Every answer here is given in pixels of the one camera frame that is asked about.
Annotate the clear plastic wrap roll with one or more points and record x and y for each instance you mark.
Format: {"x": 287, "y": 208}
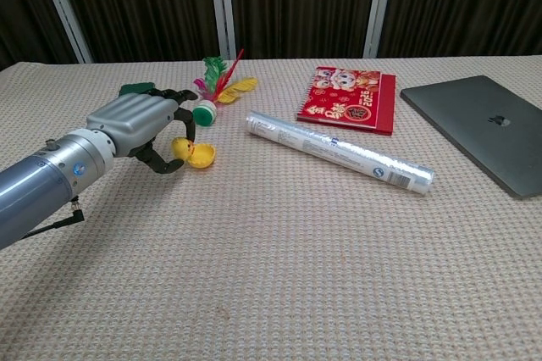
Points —
{"x": 339, "y": 151}

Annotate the yellow plastic half shell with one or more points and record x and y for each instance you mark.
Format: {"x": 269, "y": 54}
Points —
{"x": 204, "y": 157}

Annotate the beige woven tablecloth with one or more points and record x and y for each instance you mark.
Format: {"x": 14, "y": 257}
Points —
{"x": 271, "y": 272}

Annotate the red spiral desk calendar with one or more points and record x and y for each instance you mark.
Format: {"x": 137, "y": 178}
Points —
{"x": 347, "y": 100}

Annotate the small yellow duck toy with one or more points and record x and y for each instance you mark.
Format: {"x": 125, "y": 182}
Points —
{"x": 182, "y": 147}

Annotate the colourful feather shuttlecock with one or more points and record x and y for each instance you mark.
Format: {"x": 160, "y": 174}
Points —
{"x": 205, "y": 114}

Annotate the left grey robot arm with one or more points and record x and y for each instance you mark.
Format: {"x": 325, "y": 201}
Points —
{"x": 38, "y": 183}

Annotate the grey closed laptop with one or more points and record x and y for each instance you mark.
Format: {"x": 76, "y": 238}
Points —
{"x": 478, "y": 123}

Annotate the white metal frame post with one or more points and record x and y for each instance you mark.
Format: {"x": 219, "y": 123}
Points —
{"x": 379, "y": 5}
{"x": 63, "y": 5}
{"x": 222, "y": 5}

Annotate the green and yellow sponge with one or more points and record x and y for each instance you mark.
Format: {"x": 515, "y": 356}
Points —
{"x": 135, "y": 87}

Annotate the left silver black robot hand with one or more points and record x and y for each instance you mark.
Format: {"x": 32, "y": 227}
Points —
{"x": 127, "y": 119}

